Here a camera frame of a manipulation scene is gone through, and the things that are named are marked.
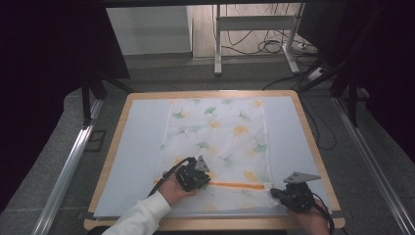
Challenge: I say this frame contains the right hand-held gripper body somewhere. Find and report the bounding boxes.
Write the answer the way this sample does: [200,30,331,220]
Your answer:
[280,171,322,212]

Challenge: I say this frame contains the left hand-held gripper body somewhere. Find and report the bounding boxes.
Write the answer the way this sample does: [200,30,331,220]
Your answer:
[174,155,211,193]

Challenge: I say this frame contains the white towel with leaf print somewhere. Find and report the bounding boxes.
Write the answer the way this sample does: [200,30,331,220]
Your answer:
[153,97,282,212]

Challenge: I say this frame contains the person's left hand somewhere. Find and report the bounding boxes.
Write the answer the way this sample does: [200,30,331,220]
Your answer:
[159,172,198,208]

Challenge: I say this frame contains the person's right hand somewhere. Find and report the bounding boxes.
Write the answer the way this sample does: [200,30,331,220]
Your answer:
[287,199,331,235]

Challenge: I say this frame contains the wooden table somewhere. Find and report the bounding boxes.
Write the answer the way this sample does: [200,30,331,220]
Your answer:
[83,90,346,232]

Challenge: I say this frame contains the white table mat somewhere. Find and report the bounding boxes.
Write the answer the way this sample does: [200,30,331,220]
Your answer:
[92,95,334,219]

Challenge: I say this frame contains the black floor plate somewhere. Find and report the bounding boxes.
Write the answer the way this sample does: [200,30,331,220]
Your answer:
[84,129,108,153]

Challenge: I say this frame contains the black metal stand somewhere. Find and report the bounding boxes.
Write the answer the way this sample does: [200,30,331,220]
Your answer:
[80,72,135,129]
[299,57,370,129]

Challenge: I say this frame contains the white power strip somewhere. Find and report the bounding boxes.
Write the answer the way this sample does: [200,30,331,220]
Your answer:
[306,67,327,81]

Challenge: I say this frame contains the white cabinet panel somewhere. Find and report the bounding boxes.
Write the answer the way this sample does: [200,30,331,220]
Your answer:
[106,5,194,57]

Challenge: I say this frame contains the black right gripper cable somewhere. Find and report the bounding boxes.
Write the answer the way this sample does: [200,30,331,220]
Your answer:
[311,191,337,235]

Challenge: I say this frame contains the thin black looped cable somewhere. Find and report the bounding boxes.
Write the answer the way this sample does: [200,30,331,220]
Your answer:
[300,94,338,152]

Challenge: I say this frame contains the aluminium floor rail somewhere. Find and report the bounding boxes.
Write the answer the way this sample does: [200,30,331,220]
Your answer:
[30,97,106,235]
[332,96,415,235]

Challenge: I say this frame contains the long black floor cable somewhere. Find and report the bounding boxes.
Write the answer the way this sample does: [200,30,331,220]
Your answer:
[261,58,324,92]

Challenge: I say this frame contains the tangled black floor cables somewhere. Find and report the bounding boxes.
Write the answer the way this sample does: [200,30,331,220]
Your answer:
[224,28,319,57]

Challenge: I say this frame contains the white metal desk frame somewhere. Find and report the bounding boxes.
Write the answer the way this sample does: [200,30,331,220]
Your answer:
[213,3,306,76]

